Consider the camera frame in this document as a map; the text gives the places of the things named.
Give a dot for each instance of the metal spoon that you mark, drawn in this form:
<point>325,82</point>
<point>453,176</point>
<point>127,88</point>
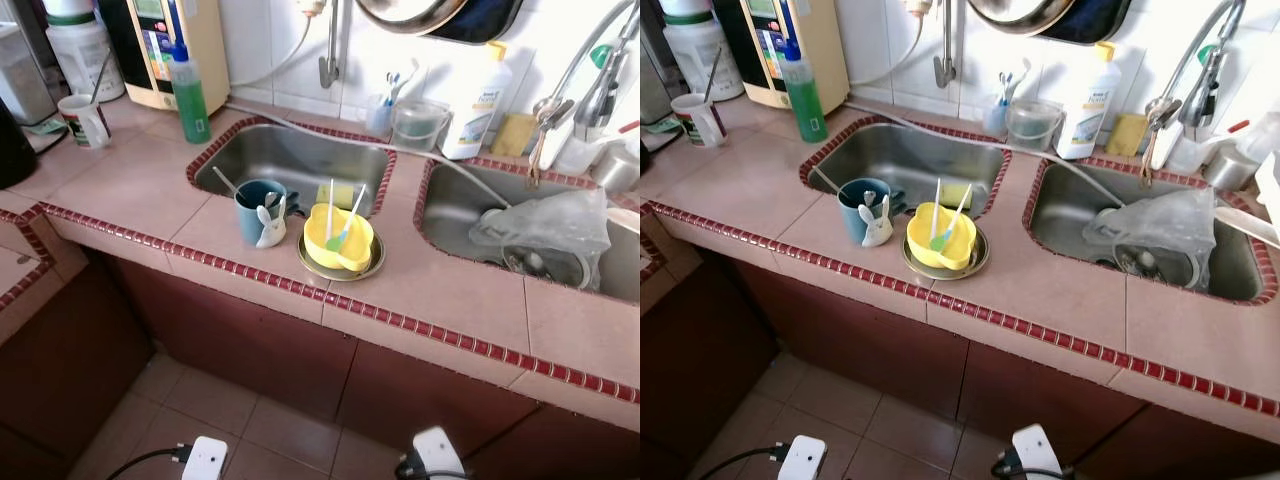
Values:
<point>225,180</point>
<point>825,178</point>

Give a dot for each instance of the blue rabbit mug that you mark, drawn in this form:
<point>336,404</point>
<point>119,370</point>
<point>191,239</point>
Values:
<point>252,215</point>
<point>855,215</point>

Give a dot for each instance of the yellow plastic bowl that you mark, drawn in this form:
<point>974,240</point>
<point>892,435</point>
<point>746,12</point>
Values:
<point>345,255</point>
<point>950,252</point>

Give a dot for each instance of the stainless steel bowl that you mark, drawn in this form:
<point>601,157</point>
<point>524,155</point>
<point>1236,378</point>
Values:
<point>945,274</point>
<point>340,276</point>

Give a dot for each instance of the small steel cup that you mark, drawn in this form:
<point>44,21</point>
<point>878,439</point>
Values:
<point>615,172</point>
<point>1228,172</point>

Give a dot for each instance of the clear crumpled plastic bag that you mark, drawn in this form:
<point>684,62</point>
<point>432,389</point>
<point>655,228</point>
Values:
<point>550,230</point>
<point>1160,230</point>

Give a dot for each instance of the white plastic container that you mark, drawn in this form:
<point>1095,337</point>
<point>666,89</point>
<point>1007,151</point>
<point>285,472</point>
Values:
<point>578,155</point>
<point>1190,155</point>

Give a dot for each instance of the metal sink strainer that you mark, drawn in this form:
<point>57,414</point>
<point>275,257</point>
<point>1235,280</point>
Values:
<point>1140,262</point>
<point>530,265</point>

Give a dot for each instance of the white printed mug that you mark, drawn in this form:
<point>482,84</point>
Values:
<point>85,125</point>
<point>700,125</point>

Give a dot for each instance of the chrome gooseneck faucet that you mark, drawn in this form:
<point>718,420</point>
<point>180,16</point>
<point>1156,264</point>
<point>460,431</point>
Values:
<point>1160,108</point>
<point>550,108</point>

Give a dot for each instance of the dull yellow sponge pad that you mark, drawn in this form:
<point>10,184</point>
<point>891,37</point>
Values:
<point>513,135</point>
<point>1127,135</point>

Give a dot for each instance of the white bottle green cap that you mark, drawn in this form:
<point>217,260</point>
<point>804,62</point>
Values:
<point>1205,55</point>
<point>600,55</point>

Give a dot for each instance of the stainless steel sink basin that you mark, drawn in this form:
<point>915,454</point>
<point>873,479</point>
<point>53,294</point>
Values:
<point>300,160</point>
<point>910,160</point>
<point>1060,215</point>
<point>450,215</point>

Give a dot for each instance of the white jug with green band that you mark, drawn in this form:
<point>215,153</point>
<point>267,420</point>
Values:
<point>80,60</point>
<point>700,55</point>

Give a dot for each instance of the white detergent bottle yellow cap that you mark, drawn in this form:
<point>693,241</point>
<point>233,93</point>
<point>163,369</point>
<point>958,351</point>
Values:
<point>475,110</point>
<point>1088,110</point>

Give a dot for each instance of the green liquid bottle blue cap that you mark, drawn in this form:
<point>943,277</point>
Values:
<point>805,105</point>
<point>190,105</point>

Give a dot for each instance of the dark brown counter cabinet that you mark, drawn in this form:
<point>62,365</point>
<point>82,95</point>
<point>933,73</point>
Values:
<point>250,340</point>
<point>850,350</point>

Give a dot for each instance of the clear small plastic bucket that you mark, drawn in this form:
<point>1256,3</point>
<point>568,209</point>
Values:
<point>1032,130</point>
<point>420,130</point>

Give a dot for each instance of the cream water ionizer appliance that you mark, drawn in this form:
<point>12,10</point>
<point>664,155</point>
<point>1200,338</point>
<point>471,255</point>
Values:
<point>815,50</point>
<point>200,50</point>

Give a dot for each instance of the clear toothbrush cup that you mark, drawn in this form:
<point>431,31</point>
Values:
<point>378,118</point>
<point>995,120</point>

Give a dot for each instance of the blue white toothbrush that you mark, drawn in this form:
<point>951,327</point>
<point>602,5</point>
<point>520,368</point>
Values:
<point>1005,90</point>
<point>393,88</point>

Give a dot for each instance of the bright yellow dish sponge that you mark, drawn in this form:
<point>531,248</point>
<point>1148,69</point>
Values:
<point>345,197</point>
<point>950,192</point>

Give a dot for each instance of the cream plastic ladle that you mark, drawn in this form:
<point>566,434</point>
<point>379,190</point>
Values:
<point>1250,225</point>

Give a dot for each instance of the black rounded appliance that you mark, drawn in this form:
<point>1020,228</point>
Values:
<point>15,150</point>

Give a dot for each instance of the translucent plastic container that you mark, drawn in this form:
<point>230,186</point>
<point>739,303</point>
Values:
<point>25,80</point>

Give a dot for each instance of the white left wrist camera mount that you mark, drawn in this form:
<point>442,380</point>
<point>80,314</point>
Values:
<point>205,460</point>
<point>803,460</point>

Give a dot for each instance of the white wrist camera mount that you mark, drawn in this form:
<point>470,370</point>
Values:
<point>440,455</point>
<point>1037,455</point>
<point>205,460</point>
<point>803,460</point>

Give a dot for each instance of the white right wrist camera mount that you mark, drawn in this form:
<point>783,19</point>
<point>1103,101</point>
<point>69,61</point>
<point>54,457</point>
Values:
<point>440,455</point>
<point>1037,455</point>

